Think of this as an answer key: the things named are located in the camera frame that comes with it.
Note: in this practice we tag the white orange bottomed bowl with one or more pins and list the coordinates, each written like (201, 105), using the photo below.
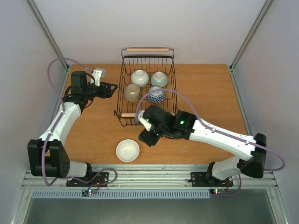
(127, 150)

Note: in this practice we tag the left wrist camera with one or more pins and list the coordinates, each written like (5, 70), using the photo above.
(97, 75)

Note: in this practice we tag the right controller board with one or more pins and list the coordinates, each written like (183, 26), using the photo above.
(217, 191)

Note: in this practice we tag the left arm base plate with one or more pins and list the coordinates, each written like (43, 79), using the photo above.
(102, 178)

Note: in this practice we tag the large white bowl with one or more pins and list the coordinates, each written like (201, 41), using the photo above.
(132, 92)

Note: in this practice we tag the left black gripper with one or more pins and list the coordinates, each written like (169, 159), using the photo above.
(109, 87)

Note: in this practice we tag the white ribbed bowl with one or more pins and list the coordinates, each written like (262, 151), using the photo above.
(140, 77)

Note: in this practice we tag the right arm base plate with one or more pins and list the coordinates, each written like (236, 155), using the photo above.
(202, 179)

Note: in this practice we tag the controller board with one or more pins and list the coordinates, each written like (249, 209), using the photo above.
(217, 191)
(89, 192)

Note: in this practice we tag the left controller board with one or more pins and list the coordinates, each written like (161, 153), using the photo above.
(89, 192)

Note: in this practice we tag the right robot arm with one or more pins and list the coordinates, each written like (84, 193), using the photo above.
(249, 153)

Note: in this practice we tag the red patterned blue bowl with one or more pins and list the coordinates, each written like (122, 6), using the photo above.
(157, 94)

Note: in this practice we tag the green dashed pattern bowl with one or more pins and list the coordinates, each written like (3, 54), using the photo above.
(159, 79)

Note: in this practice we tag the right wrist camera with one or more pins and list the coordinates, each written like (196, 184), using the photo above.
(139, 119)

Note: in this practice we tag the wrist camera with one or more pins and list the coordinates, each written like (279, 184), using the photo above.
(139, 119)
(97, 75)

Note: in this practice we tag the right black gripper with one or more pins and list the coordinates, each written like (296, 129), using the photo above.
(147, 139)

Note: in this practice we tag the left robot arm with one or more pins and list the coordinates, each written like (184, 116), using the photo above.
(47, 155)

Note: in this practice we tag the grey slotted cable duct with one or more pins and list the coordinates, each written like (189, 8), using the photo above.
(110, 194)

